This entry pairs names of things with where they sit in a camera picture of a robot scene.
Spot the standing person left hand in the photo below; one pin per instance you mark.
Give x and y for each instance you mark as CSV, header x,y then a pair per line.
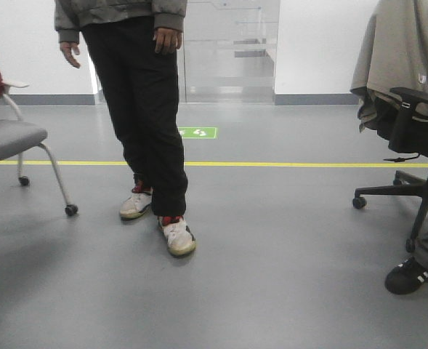
x,y
167,40

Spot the standing person right hand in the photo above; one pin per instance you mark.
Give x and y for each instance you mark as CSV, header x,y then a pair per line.
x,y
69,51

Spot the grey jacket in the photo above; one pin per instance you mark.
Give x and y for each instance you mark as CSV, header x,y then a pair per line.
x,y
71,16

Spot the black trousers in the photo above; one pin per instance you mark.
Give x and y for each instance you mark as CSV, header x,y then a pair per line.
x,y
141,90

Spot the glass door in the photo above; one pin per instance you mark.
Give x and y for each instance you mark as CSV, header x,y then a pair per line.
x,y
229,50

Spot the green floor sign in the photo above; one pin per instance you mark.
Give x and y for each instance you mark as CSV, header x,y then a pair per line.
x,y
198,132

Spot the grey chair with casters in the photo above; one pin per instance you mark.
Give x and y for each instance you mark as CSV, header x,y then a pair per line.
x,y
17,136

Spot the yellow floor tape line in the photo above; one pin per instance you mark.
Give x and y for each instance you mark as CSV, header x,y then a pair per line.
x,y
257,164

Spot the white red sneaker rear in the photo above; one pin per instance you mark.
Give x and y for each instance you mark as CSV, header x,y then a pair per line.
x,y
139,201

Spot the white red sneaker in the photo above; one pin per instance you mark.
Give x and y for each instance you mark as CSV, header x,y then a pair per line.
x,y
180,241
139,201

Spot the white red sneaker front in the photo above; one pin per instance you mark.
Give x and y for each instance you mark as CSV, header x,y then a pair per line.
x,y
180,241

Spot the grey hoodie on chair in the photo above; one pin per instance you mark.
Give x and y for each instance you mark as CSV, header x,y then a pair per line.
x,y
393,53

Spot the black office chair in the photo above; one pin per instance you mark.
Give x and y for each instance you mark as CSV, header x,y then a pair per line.
x,y
406,137

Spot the black white striped shoe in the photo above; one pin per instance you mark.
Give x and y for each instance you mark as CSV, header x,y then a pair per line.
x,y
406,278

